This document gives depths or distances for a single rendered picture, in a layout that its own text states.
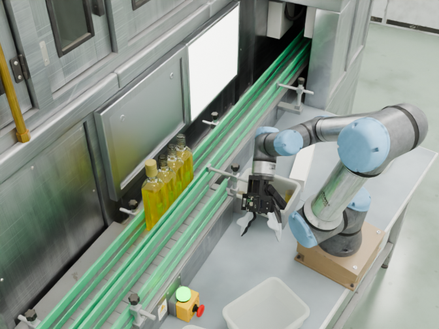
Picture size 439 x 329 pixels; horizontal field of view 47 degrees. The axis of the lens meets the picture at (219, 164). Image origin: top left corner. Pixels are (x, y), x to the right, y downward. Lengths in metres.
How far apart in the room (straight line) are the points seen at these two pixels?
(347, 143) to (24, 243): 0.87
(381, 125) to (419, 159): 1.15
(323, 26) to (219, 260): 1.12
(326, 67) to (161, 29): 0.96
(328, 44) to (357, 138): 1.20
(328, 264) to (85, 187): 0.81
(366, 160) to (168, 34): 0.81
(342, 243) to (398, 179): 0.60
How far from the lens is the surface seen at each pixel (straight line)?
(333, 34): 2.32
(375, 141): 1.16
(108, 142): 1.52
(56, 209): 1.51
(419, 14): 5.19
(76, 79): 1.41
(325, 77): 2.42
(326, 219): 1.45
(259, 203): 1.55
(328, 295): 1.72
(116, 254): 1.61
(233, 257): 1.78
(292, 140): 1.49
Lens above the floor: 2.12
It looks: 40 degrees down
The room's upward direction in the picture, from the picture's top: straight up
